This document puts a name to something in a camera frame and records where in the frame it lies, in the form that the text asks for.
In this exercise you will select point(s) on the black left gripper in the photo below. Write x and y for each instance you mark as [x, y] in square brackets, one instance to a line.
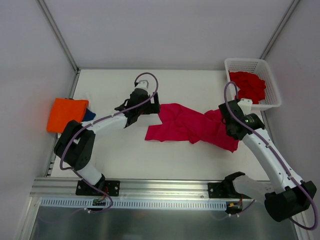
[149, 107]

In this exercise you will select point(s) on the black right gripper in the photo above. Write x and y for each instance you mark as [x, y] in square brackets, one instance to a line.
[230, 128]

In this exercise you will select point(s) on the magenta t shirt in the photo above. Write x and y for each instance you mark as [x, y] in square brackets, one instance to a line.
[179, 123]

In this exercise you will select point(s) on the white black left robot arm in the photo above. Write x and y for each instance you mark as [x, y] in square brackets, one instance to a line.
[76, 143]

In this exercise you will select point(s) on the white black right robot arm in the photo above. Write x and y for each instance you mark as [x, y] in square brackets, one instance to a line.
[288, 194]

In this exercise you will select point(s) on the red t shirt in basket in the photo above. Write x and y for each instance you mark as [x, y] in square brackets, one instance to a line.
[249, 85]

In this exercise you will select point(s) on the folded blue t shirt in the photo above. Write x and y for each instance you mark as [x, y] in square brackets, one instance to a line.
[88, 115]

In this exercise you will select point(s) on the white plastic basket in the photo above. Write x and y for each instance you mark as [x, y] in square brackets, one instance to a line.
[262, 69]

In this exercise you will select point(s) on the folded orange t shirt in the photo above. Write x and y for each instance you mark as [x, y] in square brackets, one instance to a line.
[63, 111]

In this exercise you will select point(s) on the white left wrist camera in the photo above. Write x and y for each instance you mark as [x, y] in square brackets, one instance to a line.
[142, 84]

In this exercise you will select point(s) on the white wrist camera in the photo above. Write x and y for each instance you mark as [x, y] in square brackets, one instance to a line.
[142, 84]
[245, 105]

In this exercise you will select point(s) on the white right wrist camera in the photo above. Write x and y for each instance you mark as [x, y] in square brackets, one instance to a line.
[245, 105]

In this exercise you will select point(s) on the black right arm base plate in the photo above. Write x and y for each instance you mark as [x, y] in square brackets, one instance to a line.
[221, 190]

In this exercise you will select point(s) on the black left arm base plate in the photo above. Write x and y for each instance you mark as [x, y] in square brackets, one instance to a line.
[111, 187]

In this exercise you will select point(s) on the white slotted cable duct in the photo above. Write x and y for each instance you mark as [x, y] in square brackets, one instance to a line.
[146, 204]

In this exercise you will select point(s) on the aluminium mounting rail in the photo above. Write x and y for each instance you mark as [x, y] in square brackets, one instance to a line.
[129, 188]

